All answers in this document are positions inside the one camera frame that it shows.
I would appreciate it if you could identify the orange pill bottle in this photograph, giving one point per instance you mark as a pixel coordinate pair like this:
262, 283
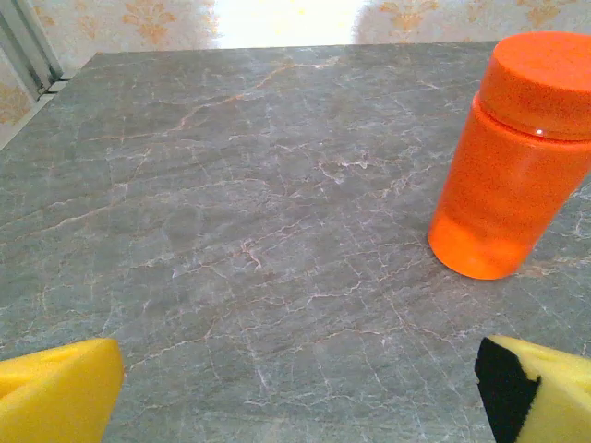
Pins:
503, 184

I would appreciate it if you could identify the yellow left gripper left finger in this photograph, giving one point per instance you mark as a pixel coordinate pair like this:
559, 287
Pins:
55, 397

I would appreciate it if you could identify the aluminium frame post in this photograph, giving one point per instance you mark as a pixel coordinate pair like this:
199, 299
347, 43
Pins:
27, 41

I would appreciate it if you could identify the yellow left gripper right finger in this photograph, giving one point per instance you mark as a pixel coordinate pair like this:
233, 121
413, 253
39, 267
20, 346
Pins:
558, 401

